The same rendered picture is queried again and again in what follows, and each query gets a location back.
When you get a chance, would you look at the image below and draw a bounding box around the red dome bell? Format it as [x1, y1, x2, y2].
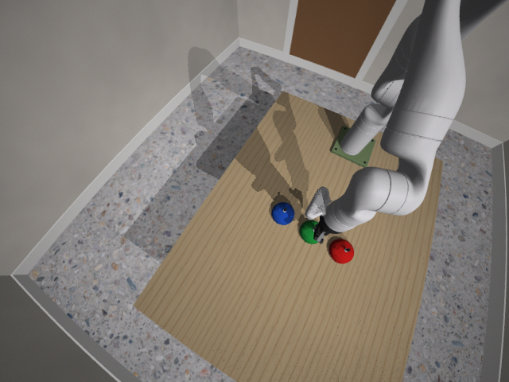
[329, 239, 354, 264]

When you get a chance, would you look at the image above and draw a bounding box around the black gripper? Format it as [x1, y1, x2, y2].
[313, 216, 341, 244]

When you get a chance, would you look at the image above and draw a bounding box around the blue service bell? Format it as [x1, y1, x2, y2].
[271, 202, 294, 225]

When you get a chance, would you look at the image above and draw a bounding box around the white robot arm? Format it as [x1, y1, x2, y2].
[305, 0, 508, 232]

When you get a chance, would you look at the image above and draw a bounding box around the green dome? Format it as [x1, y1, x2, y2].
[300, 220, 318, 244]

